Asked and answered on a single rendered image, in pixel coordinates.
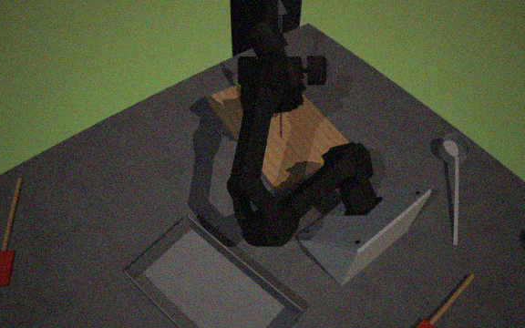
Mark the red spatula with brown handle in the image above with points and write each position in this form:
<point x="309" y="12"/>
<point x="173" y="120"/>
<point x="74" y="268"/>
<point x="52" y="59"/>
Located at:
<point x="7" y="257"/>

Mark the brown wooden board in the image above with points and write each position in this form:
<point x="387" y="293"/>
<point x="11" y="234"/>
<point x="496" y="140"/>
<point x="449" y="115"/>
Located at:
<point x="307" y="135"/>

